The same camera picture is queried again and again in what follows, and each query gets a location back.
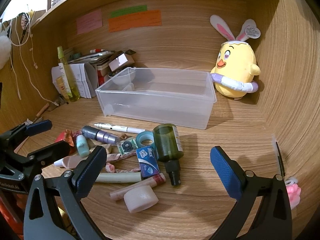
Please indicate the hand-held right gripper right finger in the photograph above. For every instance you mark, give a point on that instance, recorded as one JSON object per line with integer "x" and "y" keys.
{"x": 225, "y": 172}

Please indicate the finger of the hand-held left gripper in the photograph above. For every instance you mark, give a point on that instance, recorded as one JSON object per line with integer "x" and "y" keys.
{"x": 52, "y": 152}
{"x": 38, "y": 127}

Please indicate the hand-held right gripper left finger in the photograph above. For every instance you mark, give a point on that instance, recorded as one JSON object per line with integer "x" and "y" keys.
{"x": 87, "y": 172}

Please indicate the red foil packet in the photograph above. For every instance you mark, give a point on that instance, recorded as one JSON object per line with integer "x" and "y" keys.
{"x": 65, "y": 138}

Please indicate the purple metallic cylinder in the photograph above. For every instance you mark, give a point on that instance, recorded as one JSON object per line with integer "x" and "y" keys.
{"x": 100, "y": 133}

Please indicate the white tape roll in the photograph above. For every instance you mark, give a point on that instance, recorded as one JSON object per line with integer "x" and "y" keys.
{"x": 140, "y": 198}

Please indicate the small blue box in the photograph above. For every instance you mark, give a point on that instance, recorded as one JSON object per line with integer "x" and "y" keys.
{"x": 148, "y": 161}

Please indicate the dark green spray bottle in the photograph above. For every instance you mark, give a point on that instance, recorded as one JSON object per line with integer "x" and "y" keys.
{"x": 167, "y": 142}

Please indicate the clear plastic storage box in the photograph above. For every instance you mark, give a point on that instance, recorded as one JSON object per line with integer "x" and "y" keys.
{"x": 160, "y": 105}

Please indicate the small teal bottle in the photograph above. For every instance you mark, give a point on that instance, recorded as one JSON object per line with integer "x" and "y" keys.
{"x": 83, "y": 146}

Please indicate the pale green tube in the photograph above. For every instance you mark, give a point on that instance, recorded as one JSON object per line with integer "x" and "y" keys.
{"x": 117, "y": 177}

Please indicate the small cream tube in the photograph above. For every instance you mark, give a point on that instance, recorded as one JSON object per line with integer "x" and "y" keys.
{"x": 62, "y": 87}

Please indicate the yellow spray bottle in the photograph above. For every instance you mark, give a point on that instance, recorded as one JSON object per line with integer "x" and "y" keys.
{"x": 70, "y": 85}

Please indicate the white pen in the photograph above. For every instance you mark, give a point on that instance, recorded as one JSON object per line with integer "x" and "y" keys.
{"x": 120, "y": 128}

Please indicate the folded white papers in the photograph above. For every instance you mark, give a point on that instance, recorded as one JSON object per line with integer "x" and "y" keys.
{"x": 83, "y": 80}

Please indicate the pink stick tube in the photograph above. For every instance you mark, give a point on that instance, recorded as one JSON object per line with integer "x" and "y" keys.
{"x": 156, "y": 180}

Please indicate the teal tape roll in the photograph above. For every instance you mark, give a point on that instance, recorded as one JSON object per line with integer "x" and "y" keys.
{"x": 147, "y": 136}

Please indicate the pink plush toy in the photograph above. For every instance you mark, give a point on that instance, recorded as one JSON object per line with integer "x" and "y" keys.
{"x": 293, "y": 192}

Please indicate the stack of books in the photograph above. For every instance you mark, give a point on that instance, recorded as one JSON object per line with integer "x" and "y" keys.
{"x": 100, "y": 62}

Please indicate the red and white marker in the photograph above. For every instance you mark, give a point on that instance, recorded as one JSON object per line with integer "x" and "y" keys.
{"x": 96, "y": 50}

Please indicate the white bowl of batteries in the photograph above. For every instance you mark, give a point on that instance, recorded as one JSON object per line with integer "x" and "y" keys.
{"x": 122, "y": 78}

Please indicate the small cardboard box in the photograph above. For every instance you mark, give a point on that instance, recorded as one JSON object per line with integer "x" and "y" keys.
{"x": 121, "y": 60}

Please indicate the yellow chick plush toy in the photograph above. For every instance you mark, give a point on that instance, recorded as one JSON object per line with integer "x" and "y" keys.
{"x": 235, "y": 62}

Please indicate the pink paper note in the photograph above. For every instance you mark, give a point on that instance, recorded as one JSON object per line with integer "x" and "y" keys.
{"x": 89, "y": 21}

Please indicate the orange paper note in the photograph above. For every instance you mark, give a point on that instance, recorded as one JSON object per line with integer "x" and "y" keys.
{"x": 135, "y": 21}

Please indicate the green paper note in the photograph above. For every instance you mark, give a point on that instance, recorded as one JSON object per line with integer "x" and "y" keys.
{"x": 128, "y": 11}

